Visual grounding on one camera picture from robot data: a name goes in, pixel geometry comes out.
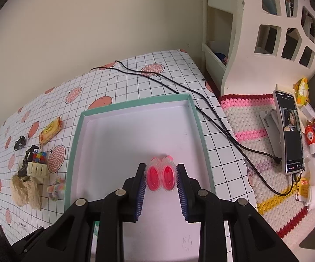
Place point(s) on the fruit pattern grid tablecloth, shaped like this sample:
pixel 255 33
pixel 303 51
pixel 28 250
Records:
pixel 149 75

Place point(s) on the teal rimmed white tray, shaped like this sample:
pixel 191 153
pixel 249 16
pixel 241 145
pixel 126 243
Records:
pixel 109 144

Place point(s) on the grey phone stand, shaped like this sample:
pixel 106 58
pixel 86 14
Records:
pixel 269 119

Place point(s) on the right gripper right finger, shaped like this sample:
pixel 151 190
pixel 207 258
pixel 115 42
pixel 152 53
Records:
pixel 252 238

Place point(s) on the yellow snack cracker packet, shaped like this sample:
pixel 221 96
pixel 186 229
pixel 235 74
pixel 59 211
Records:
pixel 50 131

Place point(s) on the black toy car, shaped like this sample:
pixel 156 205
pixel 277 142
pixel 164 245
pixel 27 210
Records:
pixel 20 143

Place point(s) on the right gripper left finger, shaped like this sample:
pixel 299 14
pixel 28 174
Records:
pixel 70 238

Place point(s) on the rainbow pipe cleaner loop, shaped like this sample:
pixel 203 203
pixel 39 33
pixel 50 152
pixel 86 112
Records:
pixel 55 189

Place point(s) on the cream plastic rack piece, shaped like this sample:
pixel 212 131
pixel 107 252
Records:
pixel 37 170

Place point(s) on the orange white small bottle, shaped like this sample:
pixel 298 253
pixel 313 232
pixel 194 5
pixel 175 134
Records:
pixel 310 138

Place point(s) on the white cutout shelf unit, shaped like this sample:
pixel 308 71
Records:
pixel 252 46

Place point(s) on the pink hair roller clip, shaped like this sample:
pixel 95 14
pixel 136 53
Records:
pixel 161 173

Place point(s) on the pink yellow crochet mat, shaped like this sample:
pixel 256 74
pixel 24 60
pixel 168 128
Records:
pixel 274 195

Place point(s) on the smartphone on stand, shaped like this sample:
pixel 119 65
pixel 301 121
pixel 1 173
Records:
pixel 290 132

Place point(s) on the yellow snack bag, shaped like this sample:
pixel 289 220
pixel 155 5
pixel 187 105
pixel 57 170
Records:
pixel 302 91

